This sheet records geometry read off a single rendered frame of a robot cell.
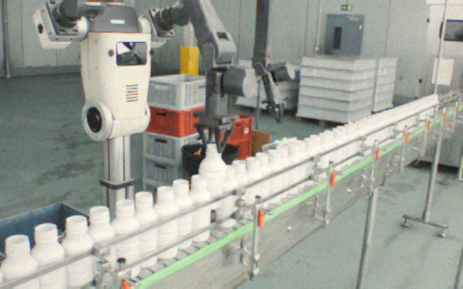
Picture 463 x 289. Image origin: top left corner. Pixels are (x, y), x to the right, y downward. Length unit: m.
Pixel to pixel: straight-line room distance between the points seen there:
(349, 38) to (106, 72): 10.61
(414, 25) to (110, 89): 10.29
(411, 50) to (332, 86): 4.03
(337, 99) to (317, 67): 0.65
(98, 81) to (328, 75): 6.47
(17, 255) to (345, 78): 7.20
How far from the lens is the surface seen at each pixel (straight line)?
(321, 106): 7.95
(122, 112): 1.66
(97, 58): 1.63
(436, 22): 5.76
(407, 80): 11.55
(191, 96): 3.72
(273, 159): 1.39
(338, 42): 12.09
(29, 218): 1.53
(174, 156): 3.72
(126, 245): 0.97
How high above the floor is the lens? 1.52
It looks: 14 degrees down
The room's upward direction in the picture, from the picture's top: 3 degrees clockwise
